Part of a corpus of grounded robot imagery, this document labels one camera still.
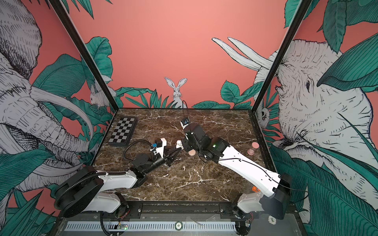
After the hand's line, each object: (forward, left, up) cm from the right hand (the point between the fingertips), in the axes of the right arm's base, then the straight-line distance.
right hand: (183, 135), depth 71 cm
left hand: (-3, +2, -5) cm, 6 cm away
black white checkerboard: (+18, +45, -23) cm, 54 cm away
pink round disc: (+5, -4, -28) cm, 28 cm away
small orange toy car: (-18, -39, -26) cm, 51 cm away
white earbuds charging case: (-2, +3, -5) cm, 6 cm away
